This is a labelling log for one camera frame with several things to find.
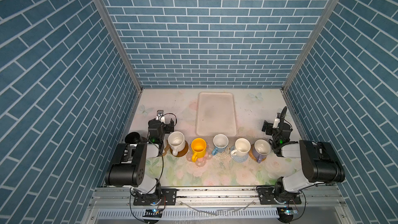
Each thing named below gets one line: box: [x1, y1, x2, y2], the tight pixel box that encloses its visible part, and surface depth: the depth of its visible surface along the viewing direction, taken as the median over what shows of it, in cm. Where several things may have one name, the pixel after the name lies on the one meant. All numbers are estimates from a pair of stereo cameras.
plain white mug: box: [230, 137, 252, 158], surface depth 84 cm
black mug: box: [124, 131, 144, 145], surface depth 86 cm
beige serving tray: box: [194, 91, 238, 138], surface depth 107 cm
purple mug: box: [252, 138, 272, 164], surface depth 84 cm
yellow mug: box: [190, 137, 207, 163], surface depth 84 cm
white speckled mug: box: [167, 131, 186, 157], surface depth 86 cm
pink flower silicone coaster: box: [186, 142, 213, 168], surface depth 88 cm
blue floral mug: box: [211, 133, 230, 156], surface depth 85 cm
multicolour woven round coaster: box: [214, 146, 230, 159], surface depth 88 cm
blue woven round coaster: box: [230, 152, 249, 163], surface depth 88 cm
